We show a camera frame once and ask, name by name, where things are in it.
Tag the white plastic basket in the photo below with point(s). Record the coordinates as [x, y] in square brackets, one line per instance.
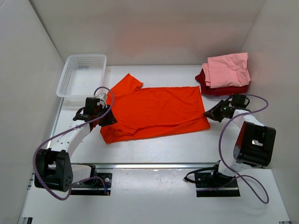
[82, 75]

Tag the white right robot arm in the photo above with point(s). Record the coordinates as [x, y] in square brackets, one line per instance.
[255, 141]

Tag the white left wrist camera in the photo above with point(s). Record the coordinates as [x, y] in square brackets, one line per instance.
[101, 98]

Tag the aluminium table rail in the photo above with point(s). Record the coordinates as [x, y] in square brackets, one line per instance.
[189, 150]

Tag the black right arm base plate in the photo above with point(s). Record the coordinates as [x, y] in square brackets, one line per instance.
[210, 183]

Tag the orange t-shirt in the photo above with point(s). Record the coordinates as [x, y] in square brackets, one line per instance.
[143, 113]

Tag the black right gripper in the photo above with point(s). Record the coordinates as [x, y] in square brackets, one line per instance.
[213, 113]

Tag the dark red folded t-shirt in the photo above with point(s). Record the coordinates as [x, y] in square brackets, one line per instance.
[222, 91]

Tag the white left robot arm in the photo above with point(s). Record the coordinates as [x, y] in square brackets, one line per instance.
[53, 168]

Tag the pink folded t-shirt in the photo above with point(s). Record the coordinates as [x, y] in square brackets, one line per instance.
[227, 71]

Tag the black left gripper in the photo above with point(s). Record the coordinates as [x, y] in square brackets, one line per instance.
[110, 119]

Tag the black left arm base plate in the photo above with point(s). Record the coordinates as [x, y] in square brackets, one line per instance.
[100, 186]

